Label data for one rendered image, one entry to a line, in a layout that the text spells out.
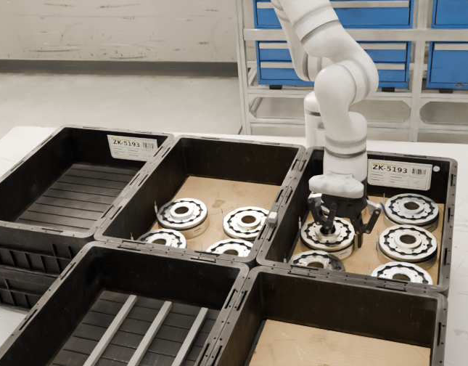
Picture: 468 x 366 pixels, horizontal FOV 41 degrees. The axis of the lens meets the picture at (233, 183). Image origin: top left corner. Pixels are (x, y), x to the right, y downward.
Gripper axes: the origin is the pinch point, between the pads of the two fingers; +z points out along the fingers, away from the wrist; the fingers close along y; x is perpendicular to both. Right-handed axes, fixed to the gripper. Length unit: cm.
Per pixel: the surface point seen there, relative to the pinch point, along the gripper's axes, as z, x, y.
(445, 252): -6.3, 7.1, -18.3
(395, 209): -0.9, -10.5, -7.4
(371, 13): 17, -186, 35
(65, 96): 85, -203, 231
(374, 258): 2.3, 1.3, -6.1
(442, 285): -7.7, 16.9, -19.0
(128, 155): -2, -15, 55
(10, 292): 10, 24, 62
